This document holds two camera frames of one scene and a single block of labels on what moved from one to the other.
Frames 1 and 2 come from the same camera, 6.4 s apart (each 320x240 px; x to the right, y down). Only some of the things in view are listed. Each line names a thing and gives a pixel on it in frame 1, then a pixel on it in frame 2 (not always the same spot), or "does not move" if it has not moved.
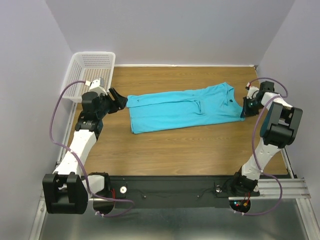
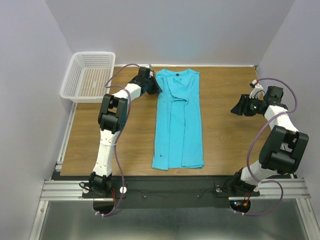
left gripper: (112, 101) → (151, 85)
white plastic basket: (87, 66) does not move
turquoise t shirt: (177, 108) → (178, 141)
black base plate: (173, 191) does not move
